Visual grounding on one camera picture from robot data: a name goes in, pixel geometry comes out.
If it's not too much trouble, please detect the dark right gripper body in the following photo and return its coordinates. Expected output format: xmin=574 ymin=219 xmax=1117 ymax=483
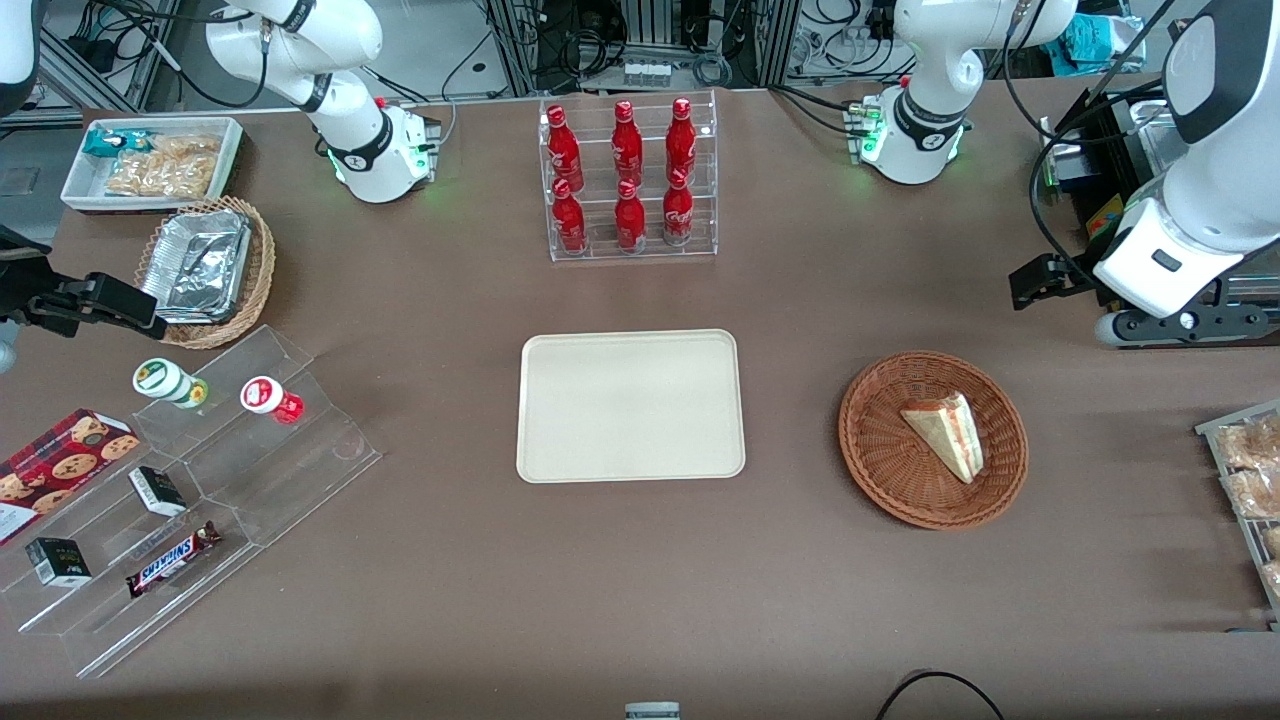
xmin=0 ymin=226 xmax=61 ymax=333

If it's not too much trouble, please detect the triangular sandwich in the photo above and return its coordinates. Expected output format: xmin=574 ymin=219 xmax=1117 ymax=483
xmin=900 ymin=392 xmax=986 ymax=485

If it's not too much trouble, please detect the aluminium foil tray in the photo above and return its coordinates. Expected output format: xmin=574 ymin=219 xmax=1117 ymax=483
xmin=140 ymin=209 xmax=252 ymax=326

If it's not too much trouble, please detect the light oval wicker basket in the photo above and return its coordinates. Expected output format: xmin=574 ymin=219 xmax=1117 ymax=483
xmin=134 ymin=195 xmax=277 ymax=351

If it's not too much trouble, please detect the brown round wicker basket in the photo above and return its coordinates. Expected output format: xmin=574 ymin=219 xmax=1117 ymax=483
xmin=838 ymin=350 xmax=1029 ymax=531

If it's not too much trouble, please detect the beige plastic tray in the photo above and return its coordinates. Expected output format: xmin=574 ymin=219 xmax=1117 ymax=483
xmin=516 ymin=329 xmax=747 ymax=484

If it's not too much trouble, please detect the green label yogurt cup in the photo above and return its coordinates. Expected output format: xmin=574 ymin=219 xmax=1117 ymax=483
xmin=132 ymin=357 xmax=210 ymax=411

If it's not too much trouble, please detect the white rectangular snack bin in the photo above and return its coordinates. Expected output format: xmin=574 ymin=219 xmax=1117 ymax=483
xmin=60 ymin=115 xmax=246 ymax=216

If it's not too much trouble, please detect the black food warmer machine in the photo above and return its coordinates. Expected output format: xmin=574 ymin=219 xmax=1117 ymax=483
xmin=1035 ymin=80 xmax=1280 ymax=346

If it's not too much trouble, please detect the clear bag of crackers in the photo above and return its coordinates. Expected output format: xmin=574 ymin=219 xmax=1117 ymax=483
xmin=104 ymin=134 xmax=223 ymax=200

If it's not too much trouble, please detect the teal snack packet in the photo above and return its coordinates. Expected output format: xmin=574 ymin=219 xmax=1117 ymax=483
xmin=82 ymin=128 xmax=157 ymax=159

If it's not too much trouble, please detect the red cookie box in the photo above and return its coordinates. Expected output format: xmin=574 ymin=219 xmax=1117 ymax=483
xmin=0 ymin=408 xmax=142 ymax=547

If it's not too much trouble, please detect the red label yogurt cup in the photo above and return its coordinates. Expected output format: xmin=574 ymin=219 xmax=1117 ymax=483
xmin=240 ymin=375 xmax=305 ymax=425

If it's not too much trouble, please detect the small black box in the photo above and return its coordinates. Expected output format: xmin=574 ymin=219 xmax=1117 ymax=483
xmin=128 ymin=466 xmax=189 ymax=518
xmin=25 ymin=537 xmax=93 ymax=588

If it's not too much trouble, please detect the teal plastic bag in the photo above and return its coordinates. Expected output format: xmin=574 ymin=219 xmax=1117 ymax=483
xmin=1058 ymin=14 xmax=1147 ymax=77

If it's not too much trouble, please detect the clear acrylic tiered stand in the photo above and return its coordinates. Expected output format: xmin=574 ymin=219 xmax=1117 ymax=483
xmin=0 ymin=324 xmax=384 ymax=681

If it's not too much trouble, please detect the snickers chocolate bar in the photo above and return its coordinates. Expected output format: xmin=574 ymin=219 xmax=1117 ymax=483
xmin=125 ymin=521 xmax=223 ymax=599

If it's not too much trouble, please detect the clear acrylic bottle rack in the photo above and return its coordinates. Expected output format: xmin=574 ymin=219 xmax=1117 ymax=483
xmin=538 ymin=90 xmax=719 ymax=263

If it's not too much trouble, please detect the red cola bottle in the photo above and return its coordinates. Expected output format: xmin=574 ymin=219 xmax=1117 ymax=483
xmin=551 ymin=178 xmax=589 ymax=255
xmin=611 ymin=100 xmax=645 ymax=187
xmin=545 ymin=104 xmax=585 ymax=193
xmin=614 ymin=178 xmax=648 ymax=253
xmin=662 ymin=168 xmax=695 ymax=247
xmin=665 ymin=97 xmax=698 ymax=184

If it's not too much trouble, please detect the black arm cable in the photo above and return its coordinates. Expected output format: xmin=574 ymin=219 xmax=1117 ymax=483
xmin=1000 ymin=0 xmax=1183 ymax=293

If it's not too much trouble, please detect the grey wire rack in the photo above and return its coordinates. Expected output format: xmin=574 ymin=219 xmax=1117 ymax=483
xmin=1194 ymin=400 xmax=1280 ymax=633

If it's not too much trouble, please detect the black floor cable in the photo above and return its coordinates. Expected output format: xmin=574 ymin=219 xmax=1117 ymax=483
xmin=875 ymin=670 xmax=1007 ymax=720

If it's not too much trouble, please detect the aluminium frame rack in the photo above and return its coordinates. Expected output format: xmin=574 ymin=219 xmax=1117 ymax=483
xmin=480 ymin=0 xmax=806 ymax=96

